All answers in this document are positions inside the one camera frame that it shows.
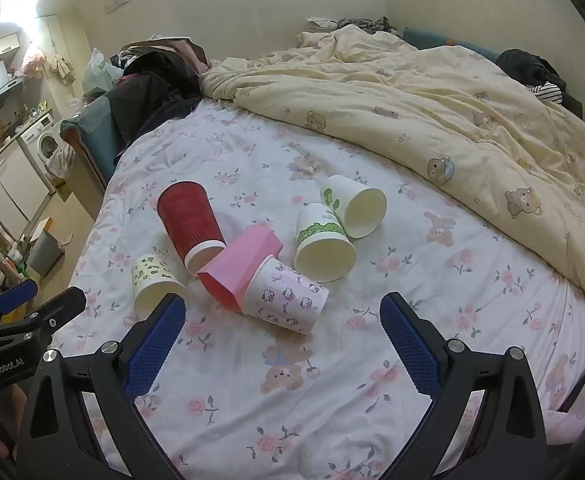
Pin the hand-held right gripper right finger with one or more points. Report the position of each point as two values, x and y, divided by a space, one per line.
412 346

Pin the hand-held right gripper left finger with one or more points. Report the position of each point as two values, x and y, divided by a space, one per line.
156 341

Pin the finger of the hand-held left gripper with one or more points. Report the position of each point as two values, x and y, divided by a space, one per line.
65 305
18 295

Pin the cream cup small figure print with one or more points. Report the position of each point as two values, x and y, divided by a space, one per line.
153 280

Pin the pink paper cup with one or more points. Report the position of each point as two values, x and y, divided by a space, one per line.
237 266

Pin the red ripple paper cup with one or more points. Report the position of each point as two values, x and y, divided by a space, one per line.
187 220

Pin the white cup green lettuce print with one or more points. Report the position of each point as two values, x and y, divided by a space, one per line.
322 256

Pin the white cup cartoon cat print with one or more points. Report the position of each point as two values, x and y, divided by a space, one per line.
283 301

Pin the white cup green leaf print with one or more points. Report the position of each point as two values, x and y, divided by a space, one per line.
355 202

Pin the person's left hand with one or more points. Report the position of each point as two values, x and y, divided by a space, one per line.
19 401

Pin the grey trash bin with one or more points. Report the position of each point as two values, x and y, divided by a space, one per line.
45 252

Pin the floral bed sheet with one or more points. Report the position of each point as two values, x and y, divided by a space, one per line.
322 400

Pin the white kitchen cabinet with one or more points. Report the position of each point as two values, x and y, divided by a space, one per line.
7 185

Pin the white washing machine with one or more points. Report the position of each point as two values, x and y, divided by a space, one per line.
45 142

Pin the pile of dark clothes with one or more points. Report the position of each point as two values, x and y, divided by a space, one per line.
152 90

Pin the white plastic bag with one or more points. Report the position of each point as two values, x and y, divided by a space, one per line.
97 72

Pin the pink hanging bag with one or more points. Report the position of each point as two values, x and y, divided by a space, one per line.
33 60

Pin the cream bear print duvet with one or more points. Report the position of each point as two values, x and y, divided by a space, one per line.
422 100

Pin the striped cloth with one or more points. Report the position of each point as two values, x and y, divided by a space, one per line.
549 92

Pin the black garment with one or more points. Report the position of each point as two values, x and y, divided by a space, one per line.
527 67

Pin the teal pillow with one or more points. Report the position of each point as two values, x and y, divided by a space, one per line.
442 40

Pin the leopard print cloth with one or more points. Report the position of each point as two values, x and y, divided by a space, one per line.
367 24

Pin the teal bed frame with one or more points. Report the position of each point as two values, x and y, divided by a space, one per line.
95 135

